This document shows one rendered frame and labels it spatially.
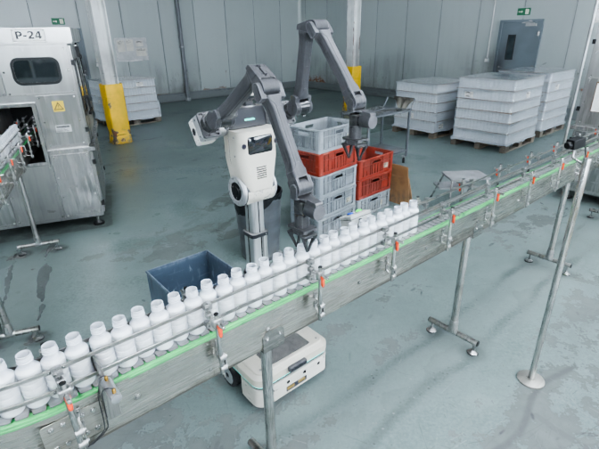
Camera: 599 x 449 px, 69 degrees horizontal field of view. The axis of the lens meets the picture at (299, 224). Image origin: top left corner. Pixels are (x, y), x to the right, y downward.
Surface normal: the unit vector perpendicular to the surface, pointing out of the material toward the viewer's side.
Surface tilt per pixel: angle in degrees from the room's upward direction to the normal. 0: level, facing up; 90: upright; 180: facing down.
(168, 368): 90
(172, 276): 90
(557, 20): 90
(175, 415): 0
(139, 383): 90
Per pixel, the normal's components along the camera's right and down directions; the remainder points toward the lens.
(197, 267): 0.65, 0.30
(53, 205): 0.39, 0.38
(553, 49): -0.76, 0.27
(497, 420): -0.02, -0.91
